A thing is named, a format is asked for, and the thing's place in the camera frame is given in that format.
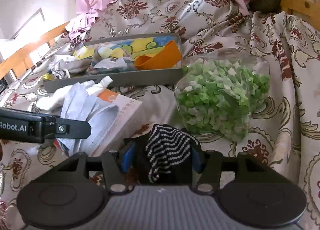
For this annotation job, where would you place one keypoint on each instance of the light wooden frame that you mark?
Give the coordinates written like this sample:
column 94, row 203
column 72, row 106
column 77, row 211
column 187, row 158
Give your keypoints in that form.
column 308, row 10

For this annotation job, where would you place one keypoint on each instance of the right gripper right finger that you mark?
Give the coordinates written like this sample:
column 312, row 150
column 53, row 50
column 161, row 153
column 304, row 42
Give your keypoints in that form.
column 208, row 164

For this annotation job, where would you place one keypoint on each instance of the black white dotted sock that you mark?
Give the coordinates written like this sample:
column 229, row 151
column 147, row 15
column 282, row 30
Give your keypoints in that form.
column 164, row 155

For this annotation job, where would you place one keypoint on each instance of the white tissue cloth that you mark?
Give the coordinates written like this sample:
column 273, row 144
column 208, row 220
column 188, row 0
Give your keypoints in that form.
column 78, row 102

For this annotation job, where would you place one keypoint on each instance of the orange white medicine box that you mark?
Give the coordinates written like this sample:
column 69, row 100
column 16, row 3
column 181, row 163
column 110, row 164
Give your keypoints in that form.
column 118, row 122

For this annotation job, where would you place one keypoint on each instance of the grey tray with frog drawing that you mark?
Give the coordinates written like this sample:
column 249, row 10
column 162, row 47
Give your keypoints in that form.
column 136, row 45

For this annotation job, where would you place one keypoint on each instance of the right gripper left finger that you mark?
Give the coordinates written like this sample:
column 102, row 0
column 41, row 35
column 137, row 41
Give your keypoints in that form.
column 115, row 164

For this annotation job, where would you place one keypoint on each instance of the striped pastel sock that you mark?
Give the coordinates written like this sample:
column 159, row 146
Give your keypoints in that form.
column 110, row 58

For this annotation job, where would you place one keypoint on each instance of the bag of green paper pieces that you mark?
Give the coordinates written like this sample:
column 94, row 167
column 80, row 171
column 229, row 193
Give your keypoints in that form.
column 220, row 90

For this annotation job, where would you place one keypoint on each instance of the floral satin sofa cover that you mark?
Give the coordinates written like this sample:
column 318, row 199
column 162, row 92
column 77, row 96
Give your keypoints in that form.
column 284, row 134

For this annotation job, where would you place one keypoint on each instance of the grey ruffled scrunchie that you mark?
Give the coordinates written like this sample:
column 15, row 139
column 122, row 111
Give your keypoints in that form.
column 67, row 66

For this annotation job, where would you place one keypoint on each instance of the wooden sofa armrest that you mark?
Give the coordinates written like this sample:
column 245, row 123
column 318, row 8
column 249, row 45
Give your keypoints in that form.
column 20, row 61

